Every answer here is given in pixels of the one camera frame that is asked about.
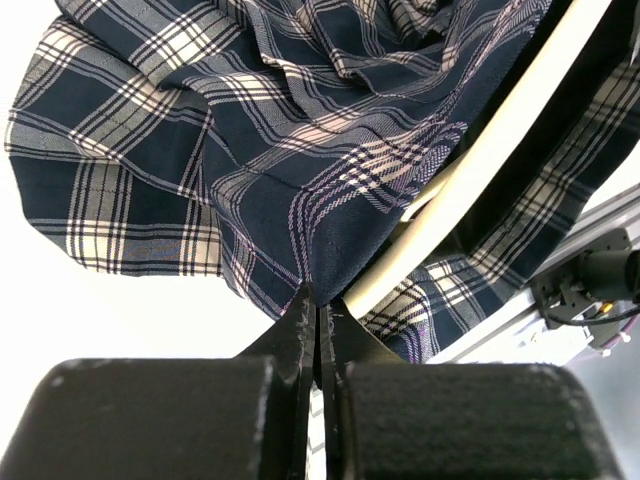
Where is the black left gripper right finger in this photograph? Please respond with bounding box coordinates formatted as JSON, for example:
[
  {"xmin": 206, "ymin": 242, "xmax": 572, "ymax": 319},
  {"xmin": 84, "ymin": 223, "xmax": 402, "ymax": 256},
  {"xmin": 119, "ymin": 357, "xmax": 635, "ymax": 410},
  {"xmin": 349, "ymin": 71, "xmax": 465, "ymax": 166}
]
[{"xmin": 319, "ymin": 304, "xmax": 623, "ymax": 479}]

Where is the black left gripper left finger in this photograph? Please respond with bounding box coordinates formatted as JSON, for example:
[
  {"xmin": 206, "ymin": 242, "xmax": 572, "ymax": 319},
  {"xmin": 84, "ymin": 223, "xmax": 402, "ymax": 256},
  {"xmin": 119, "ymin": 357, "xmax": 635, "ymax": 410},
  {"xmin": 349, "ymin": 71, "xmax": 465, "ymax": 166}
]
[{"xmin": 1, "ymin": 285, "xmax": 315, "ymax": 480}]

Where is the navy plaid skirt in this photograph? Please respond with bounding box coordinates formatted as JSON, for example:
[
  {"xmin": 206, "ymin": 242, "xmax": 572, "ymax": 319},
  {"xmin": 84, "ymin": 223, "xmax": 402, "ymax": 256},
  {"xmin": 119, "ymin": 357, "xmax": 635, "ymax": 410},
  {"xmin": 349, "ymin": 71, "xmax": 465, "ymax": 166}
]
[{"xmin": 5, "ymin": 1, "xmax": 639, "ymax": 363}]

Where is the aluminium mounting rail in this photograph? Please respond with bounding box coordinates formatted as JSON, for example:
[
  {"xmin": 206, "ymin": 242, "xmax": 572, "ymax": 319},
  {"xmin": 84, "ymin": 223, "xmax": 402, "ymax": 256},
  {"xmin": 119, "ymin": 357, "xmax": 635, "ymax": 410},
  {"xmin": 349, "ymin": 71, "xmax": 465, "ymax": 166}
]
[{"xmin": 431, "ymin": 186, "xmax": 639, "ymax": 366}]

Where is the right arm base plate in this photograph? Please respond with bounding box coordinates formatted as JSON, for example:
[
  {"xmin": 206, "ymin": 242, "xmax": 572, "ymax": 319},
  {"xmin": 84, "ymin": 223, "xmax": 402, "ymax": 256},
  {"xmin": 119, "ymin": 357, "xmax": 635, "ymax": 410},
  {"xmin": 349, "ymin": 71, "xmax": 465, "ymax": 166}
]
[{"xmin": 530, "ymin": 227, "xmax": 639, "ymax": 329}]

